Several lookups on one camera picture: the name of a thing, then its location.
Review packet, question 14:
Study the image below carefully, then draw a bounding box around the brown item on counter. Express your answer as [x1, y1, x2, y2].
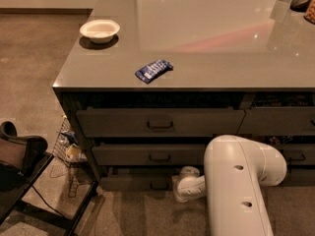
[304, 0, 315, 24]

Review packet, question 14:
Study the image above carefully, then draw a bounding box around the drawer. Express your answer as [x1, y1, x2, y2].
[92, 144, 206, 165]
[76, 107, 244, 138]
[99, 166, 180, 191]
[238, 107, 315, 136]
[279, 144, 315, 166]
[282, 168, 315, 187]

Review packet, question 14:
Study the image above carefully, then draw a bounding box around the black chair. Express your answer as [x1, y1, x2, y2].
[0, 121, 97, 236]

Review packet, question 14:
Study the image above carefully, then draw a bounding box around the grey drawer cabinet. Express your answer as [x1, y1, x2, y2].
[53, 0, 315, 183]

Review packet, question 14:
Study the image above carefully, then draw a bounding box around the white bowl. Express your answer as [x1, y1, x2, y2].
[80, 20, 120, 44]

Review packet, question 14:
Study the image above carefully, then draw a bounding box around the black cable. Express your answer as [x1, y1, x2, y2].
[30, 183, 67, 218]

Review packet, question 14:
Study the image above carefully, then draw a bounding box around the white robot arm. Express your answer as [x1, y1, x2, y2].
[173, 135, 286, 236]

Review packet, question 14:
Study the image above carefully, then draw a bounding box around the wire basket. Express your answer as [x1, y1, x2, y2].
[51, 115, 89, 199]

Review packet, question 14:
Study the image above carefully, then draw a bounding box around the blue snack packet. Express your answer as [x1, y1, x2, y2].
[135, 60, 173, 84]

